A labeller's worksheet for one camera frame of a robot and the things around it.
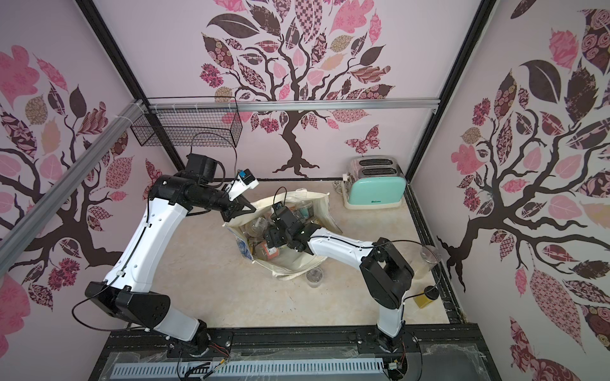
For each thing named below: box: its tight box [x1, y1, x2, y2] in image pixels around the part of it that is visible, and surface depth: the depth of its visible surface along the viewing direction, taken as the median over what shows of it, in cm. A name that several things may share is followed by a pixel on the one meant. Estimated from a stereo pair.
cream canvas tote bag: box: [222, 189, 344, 280], surface depth 76 cm
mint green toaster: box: [341, 155, 408, 211], surface depth 105 cm
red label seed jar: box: [257, 242, 281, 261], surface depth 82 cm
